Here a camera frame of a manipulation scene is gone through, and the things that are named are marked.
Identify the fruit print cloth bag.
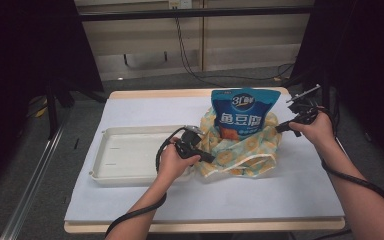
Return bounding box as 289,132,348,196
192,105,283,178

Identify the thin black floor cable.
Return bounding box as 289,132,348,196
174,15,296,84

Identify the white wall socket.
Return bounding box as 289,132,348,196
168,0,194,10

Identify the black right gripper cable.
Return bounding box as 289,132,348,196
318,106,384,207

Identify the person's left hand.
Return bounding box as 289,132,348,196
156,136,202,183

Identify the person's right hand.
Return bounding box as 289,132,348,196
288,106,336,148

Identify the metal floor rail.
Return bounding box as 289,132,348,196
0,109,74,240

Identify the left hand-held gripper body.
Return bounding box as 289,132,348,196
174,124,205,160

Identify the black metal stand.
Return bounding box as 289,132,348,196
44,81,76,140

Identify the black horizontal bar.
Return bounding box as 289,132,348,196
77,5,315,22

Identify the blue snack packet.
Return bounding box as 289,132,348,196
211,87,282,141

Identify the white plastic tray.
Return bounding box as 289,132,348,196
89,124,195,186

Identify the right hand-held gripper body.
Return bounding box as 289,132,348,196
285,83,322,127

